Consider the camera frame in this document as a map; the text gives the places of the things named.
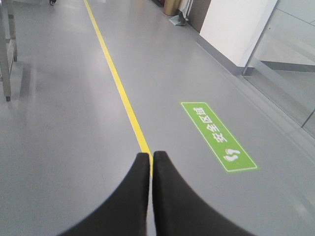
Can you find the green floor safety sticker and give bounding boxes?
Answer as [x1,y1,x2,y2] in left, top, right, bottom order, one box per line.
[181,102,260,173]

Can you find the brown cylindrical bin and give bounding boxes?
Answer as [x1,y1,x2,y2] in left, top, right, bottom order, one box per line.
[163,0,181,16]

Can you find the grey metal table leg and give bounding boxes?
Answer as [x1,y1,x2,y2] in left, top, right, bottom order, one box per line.
[0,0,18,102]

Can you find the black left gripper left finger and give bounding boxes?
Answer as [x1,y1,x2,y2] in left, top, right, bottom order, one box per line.
[61,153,150,236]

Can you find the grey floor stand base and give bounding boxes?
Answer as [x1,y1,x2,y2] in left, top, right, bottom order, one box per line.
[169,12,188,26]

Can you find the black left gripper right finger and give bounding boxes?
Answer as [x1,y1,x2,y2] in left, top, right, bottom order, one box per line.
[152,151,251,236]

